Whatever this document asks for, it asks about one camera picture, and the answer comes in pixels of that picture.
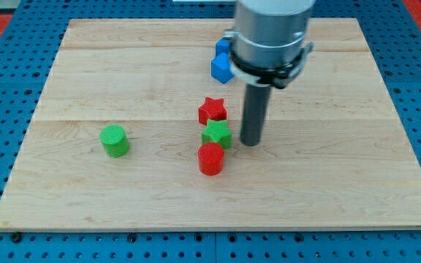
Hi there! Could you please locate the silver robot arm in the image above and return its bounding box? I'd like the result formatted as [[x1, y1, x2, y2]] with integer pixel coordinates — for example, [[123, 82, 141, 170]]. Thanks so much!
[[232, 0, 315, 68]]

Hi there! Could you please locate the green star block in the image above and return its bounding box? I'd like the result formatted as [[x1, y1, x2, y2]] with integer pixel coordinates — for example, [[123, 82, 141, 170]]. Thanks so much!
[[201, 119, 232, 149]]

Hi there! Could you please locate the red star block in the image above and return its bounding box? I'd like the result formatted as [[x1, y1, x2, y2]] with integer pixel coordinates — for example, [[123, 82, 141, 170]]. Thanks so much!
[[198, 97, 227, 125]]

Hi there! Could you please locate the red cylinder block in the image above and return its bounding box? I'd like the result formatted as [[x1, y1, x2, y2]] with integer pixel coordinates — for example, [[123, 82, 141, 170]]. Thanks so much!
[[197, 142, 224, 176]]

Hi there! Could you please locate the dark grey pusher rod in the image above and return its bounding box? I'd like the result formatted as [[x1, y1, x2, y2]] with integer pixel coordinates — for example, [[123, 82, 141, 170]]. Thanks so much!
[[240, 84, 271, 146]]

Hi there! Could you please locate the blue cube block front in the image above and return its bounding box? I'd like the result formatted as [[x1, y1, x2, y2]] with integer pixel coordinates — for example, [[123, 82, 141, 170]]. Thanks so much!
[[211, 53, 234, 84]]

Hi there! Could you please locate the blue cube block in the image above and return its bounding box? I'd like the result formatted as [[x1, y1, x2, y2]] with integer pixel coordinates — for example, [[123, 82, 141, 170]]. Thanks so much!
[[211, 53, 234, 84], [215, 38, 231, 56]]

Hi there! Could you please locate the blue cube block rear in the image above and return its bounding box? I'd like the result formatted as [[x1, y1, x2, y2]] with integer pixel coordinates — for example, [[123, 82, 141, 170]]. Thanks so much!
[[215, 38, 231, 56]]

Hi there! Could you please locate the green cylinder block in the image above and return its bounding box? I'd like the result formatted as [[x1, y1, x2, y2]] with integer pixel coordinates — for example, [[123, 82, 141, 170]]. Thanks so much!
[[99, 124, 130, 158]]

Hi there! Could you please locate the wooden board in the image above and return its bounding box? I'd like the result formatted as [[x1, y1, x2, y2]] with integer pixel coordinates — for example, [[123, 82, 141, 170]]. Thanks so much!
[[0, 18, 421, 232]]

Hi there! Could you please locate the black white clamp ring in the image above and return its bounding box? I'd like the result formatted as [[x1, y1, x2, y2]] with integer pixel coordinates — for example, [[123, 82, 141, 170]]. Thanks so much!
[[223, 29, 315, 90]]

